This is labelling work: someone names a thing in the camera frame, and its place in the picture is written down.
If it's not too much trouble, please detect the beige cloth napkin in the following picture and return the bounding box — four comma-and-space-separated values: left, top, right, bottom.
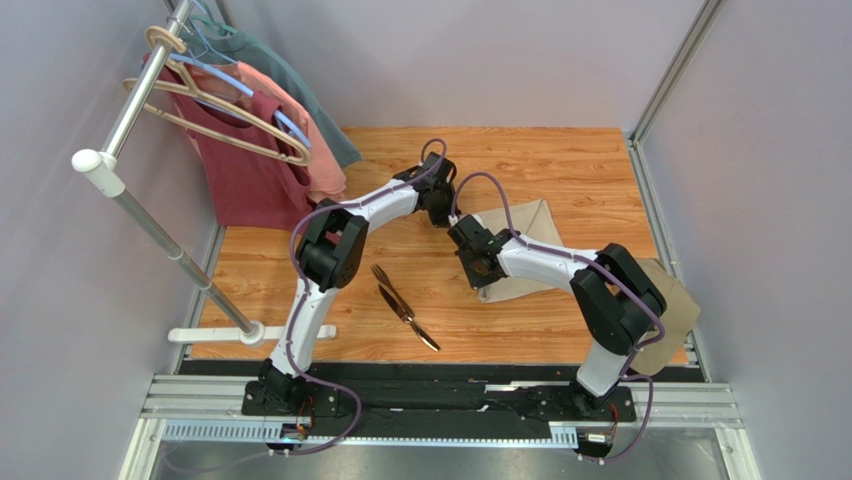
474, 199, 563, 304

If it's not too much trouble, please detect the silver fork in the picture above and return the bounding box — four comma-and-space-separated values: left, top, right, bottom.
371, 264, 415, 318

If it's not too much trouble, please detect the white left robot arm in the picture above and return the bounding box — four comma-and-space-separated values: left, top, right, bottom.
242, 152, 457, 416

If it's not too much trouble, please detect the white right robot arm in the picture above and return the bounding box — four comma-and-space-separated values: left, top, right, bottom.
448, 215, 667, 417

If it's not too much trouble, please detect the silver table knife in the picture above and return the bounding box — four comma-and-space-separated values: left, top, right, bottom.
379, 285, 441, 352

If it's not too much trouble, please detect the salmon pink t-shirt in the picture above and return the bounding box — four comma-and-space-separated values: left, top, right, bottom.
215, 61, 347, 202

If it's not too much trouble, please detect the dark red t-shirt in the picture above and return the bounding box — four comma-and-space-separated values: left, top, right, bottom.
170, 94, 313, 230

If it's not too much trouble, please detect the beige baseball cap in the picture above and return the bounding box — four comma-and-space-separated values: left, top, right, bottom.
630, 258, 701, 375

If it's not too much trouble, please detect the teal green shirt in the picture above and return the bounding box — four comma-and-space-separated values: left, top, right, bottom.
180, 30, 363, 168

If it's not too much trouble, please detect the blue plastic hanger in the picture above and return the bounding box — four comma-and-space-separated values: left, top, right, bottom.
169, 0, 311, 148

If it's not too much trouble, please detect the beige wooden hanger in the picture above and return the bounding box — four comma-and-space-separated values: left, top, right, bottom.
142, 26, 312, 167

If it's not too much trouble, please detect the metal clothes rack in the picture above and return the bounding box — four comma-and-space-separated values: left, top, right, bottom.
71, 0, 338, 347

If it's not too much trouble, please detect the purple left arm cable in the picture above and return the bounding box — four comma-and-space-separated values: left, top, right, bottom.
279, 138, 449, 457

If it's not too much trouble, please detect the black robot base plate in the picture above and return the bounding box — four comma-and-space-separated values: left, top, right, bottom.
241, 381, 639, 423

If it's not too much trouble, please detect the green wire hanger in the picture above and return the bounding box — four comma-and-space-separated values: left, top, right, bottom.
189, 15, 237, 39

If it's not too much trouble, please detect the aluminium frame rail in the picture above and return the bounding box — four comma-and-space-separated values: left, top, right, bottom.
121, 375, 760, 479

